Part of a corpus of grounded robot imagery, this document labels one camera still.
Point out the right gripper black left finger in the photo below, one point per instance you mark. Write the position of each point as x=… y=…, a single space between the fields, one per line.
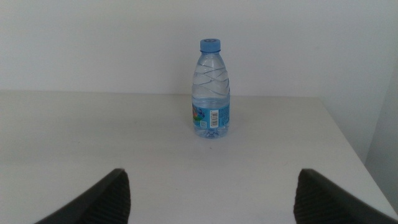
x=105 y=202

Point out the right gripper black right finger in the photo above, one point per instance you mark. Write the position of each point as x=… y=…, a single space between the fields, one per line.
x=323 y=202

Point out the clear water bottle blue cap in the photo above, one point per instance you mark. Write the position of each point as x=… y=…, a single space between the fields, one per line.
x=211 y=102

